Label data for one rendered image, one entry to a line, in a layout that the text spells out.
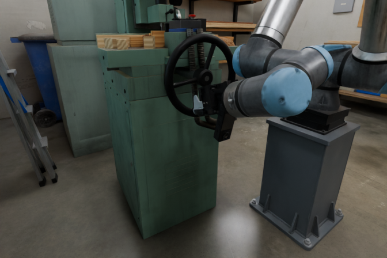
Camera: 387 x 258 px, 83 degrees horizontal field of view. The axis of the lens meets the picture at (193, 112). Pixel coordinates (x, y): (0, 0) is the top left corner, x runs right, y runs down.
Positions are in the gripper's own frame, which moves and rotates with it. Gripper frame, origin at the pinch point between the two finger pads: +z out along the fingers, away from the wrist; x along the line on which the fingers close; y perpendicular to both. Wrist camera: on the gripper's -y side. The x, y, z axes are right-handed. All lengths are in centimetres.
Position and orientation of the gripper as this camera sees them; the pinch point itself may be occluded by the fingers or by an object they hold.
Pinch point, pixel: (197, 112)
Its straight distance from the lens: 72.1
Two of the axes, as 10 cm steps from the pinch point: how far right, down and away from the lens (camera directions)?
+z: -4.9, 0.4, 8.7
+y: -1.6, -9.9, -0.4
